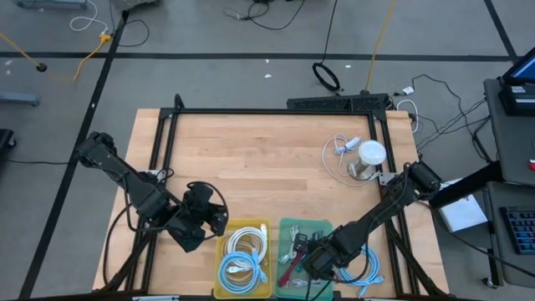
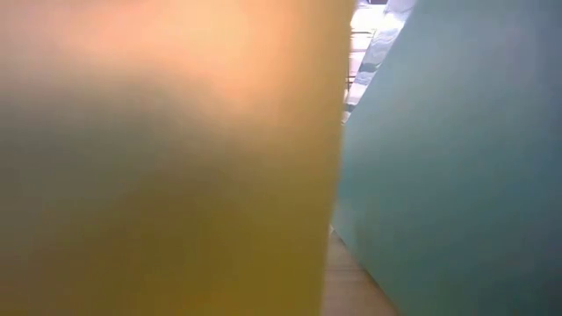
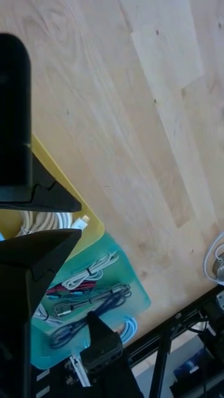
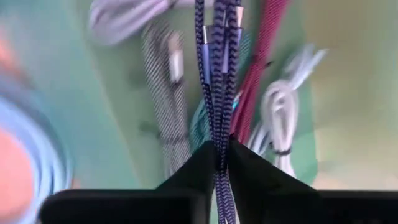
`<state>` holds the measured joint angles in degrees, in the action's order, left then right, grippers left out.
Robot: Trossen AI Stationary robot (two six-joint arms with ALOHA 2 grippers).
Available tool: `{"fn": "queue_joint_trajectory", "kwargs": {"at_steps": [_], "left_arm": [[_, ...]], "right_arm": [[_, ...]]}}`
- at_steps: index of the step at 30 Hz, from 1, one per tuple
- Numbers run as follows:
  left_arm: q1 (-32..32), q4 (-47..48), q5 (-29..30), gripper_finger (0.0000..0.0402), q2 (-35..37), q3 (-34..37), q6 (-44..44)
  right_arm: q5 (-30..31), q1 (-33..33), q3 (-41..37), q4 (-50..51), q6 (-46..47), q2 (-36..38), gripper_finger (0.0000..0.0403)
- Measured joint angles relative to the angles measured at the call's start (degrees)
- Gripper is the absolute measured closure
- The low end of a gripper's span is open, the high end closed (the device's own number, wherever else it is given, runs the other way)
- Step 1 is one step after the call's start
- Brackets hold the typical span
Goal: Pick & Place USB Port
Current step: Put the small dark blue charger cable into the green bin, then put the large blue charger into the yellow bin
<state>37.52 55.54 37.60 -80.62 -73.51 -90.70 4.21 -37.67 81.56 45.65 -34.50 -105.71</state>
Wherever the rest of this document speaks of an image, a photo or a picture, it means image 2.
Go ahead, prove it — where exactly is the yellow translucent plastic bin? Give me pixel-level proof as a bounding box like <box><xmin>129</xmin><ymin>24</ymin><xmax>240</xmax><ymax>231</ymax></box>
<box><xmin>0</xmin><ymin>0</ymin><xmax>357</xmax><ymax>316</ymax></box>

